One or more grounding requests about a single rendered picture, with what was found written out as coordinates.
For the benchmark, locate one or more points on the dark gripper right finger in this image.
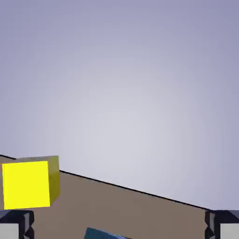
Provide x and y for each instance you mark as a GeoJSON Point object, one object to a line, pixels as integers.
{"type": "Point", "coordinates": [224, 218]}

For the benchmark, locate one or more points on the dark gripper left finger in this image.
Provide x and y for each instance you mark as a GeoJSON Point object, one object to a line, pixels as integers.
{"type": "Point", "coordinates": [13, 218]}

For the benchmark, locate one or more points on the small blue cube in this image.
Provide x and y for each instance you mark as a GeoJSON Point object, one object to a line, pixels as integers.
{"type": "Point", "coordinates": [100, 234]}

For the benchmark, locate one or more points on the large yellow box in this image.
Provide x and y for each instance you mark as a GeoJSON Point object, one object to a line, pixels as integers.
{"type": "Point", "coordinates": [26, 184]}

